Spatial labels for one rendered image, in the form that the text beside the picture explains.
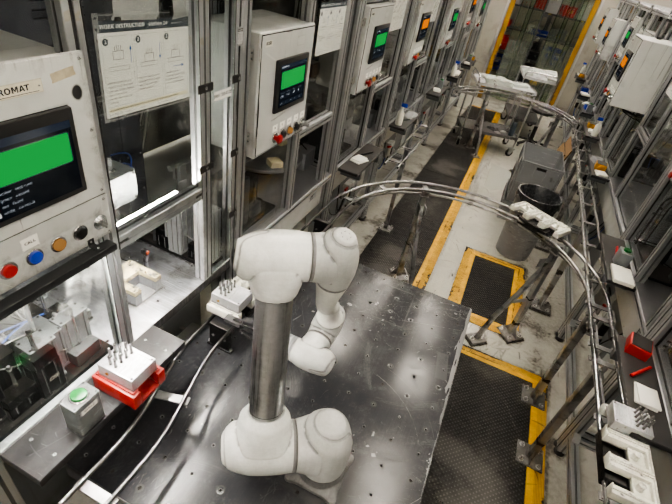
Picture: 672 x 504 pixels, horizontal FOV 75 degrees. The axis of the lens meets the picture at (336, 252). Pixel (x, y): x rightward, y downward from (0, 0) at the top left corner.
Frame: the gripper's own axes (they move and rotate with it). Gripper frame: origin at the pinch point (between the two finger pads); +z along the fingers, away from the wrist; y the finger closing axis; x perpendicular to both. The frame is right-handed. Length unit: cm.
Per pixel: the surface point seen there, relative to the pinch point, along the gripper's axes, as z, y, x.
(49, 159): 17, 76, 44
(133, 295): 31.8, 8.6, 15.6
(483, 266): -96, -87, -238
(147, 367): 3.1, 13.3, 39.5
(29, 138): 17, 82, 47
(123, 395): 5.3, 7.6, 47.2
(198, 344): 14.7, -19.8, 2.7
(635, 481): -145, -1, -11
